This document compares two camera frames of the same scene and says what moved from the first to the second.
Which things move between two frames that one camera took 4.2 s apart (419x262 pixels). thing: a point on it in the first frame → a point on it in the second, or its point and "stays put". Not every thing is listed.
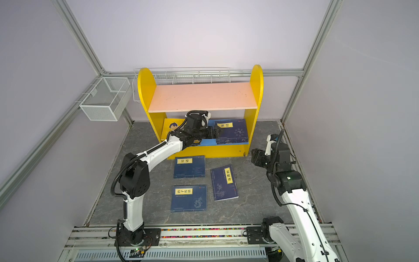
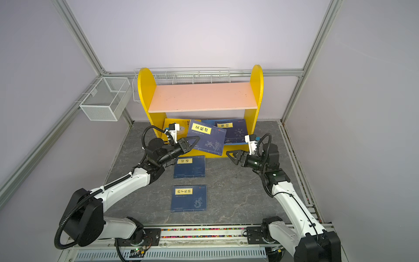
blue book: (231, 131) stays put
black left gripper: (210, 132) → (184, 145)
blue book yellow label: (189, 166) stays put
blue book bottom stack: (189, 198) stays put
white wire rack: (181, 75) stays put
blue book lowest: (223, 183) → (211, 139)
